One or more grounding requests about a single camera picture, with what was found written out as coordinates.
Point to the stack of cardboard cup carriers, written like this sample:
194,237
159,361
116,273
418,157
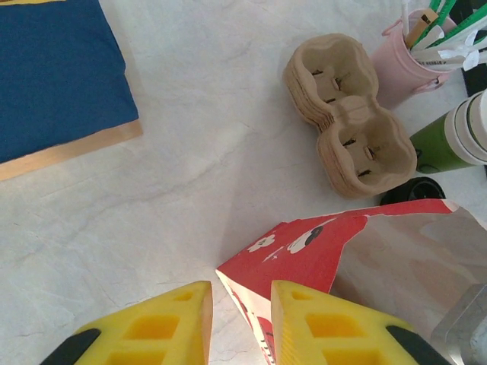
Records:
354,110

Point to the stack of green paper cups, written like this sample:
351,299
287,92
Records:
437,148

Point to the stack of black cup lids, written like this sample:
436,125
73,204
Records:
414,192

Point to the blue paper napkin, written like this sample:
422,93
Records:
57,76

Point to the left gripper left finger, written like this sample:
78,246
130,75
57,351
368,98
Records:
152,334

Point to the red white paper bag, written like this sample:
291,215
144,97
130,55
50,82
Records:
304,258

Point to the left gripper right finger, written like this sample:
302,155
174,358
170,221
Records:
327,334

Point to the pink holder cup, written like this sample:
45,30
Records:
395,72

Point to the green drinking straw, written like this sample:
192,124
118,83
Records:
435,4
449,7
456,28

